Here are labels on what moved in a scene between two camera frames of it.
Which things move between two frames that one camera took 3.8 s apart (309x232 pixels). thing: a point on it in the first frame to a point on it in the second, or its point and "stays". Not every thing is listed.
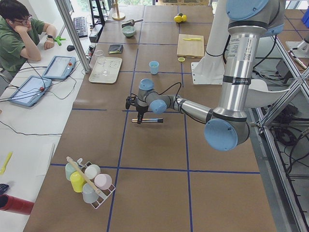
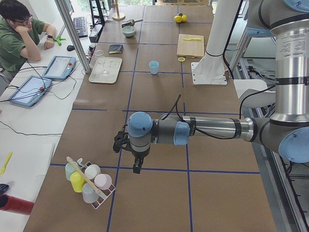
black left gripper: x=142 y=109 to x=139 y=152
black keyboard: x=80 y=24 stays
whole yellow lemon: x=184 y=18 stays
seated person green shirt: x=20 y=41 stays
